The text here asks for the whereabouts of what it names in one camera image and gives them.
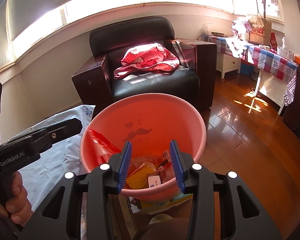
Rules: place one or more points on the white drawer cabinet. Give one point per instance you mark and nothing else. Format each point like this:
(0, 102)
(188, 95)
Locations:
(227, 62)

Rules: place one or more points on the blue storage box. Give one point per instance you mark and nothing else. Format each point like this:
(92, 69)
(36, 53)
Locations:
(246, 68)

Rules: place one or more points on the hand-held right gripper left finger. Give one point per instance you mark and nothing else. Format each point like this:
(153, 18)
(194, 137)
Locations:
(125, 165)

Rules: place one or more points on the white container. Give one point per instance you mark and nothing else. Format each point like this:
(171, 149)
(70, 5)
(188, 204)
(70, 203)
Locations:
(281, 51)

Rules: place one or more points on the person's left hand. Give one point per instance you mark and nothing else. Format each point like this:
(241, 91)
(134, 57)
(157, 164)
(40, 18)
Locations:
(20, 205)

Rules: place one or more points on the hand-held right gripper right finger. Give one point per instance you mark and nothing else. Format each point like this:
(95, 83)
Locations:
(176, 165)

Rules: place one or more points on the brown paper shopping bag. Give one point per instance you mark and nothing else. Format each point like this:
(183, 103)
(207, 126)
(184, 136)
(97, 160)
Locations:
(260, 32)

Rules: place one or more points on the grey floor fan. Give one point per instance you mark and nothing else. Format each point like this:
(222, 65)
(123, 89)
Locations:
(254, 76)

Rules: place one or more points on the yellow bumpy foam pad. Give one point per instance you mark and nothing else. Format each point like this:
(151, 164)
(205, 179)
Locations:
(140, 177)

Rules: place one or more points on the black leather armchair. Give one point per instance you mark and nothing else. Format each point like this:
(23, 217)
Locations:
(297, 105)
(155, 85)

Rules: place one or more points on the pink plastic bucket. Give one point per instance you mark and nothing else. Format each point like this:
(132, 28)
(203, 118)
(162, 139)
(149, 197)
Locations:
(150, 115)

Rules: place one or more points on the clear glass cup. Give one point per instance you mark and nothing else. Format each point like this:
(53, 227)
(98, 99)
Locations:
(290, 55)

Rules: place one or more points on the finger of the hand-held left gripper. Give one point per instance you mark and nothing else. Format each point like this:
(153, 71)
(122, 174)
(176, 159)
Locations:
(32, 133)
(62, 132)

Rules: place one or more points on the checkered tablecloth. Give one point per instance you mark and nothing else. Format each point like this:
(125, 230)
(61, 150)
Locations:
(275, 62)

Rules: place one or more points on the light blue printed cloth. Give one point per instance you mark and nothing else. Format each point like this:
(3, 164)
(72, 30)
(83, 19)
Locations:
(60, 160)

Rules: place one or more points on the clear plastic bag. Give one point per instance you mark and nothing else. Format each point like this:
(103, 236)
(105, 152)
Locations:
(207, 29)

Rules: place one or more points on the red plastic wrapper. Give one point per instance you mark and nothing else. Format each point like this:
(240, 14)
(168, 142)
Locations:
(102, 143)

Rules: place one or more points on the white table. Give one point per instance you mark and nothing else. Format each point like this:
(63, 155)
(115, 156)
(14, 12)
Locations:
(270, 85)

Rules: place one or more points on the dark flat box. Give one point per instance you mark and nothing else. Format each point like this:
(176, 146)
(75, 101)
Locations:
(218, 33)

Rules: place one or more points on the cartoon printed floor mat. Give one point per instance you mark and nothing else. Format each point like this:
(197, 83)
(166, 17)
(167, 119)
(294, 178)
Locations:
(135, 203)

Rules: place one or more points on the red polka dot blanket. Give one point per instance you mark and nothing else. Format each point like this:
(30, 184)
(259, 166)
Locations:
(150, 57)

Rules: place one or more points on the small orange item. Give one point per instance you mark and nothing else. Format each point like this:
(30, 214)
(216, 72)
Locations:
(297, 59)

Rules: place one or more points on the red white patterned cloth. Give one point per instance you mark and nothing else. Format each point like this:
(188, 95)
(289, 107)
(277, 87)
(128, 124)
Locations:
(240, 26)

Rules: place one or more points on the beige round pad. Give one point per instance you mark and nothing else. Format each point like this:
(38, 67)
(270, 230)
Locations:
(160, 220)

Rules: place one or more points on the grey roller blind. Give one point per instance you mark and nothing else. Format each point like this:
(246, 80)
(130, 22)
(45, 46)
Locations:
(2, 42)
(52, 0)

